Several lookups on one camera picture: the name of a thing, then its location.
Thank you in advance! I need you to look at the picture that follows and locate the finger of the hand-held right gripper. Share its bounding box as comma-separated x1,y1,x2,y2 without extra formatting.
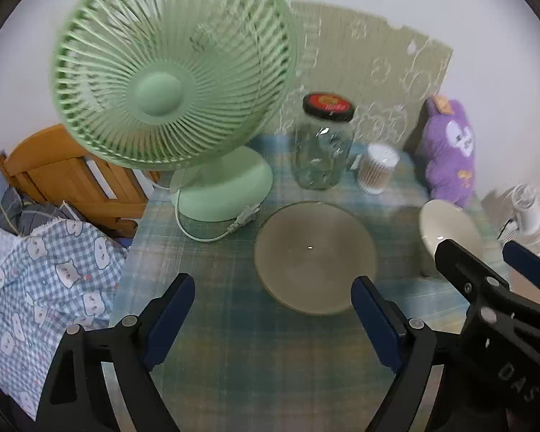
435,238,510,307
501,240,540,289

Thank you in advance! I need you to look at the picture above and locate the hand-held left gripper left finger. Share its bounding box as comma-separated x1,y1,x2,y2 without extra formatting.
36,273,196,432

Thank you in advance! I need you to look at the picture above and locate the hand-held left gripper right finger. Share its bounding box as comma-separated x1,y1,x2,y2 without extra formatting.
350,275,439,432

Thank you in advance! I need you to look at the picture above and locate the beige floral bowl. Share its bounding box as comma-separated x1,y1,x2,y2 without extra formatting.
418,199,485,280

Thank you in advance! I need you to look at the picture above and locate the grey round plate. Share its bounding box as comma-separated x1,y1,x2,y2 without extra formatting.
253,201,379,317

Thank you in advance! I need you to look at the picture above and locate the white standing fan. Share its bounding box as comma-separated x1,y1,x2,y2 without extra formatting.
495,183,540,262

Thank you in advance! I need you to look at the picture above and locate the green plaid tablecloth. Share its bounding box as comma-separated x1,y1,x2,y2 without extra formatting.
108,132,514,432

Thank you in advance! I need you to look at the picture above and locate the purple plush toy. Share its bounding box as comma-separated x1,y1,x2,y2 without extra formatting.
416,95,478,210

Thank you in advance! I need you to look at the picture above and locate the blue checked printed blanket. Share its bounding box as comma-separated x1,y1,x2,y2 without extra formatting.
0,220,130,420

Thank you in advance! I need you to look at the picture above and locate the cotton swab container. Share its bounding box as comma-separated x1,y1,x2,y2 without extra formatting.
357,143,401,195

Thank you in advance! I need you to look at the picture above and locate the grey checked cloth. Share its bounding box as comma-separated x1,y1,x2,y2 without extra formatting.
0,186,75,236

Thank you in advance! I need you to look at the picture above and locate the glass jar with red lid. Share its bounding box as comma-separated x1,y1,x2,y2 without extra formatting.
292,93,356,190

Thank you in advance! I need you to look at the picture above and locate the wooden bed headboard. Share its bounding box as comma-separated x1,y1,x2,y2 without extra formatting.
0,125,163,238

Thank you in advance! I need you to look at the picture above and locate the green desk fan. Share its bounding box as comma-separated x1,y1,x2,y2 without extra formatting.
49,0,305,223

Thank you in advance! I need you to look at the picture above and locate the green printed board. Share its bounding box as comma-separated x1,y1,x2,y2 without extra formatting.
276,0,454,154

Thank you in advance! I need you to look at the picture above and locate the green fan power cable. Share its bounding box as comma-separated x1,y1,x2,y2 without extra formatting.
173,188,262,242

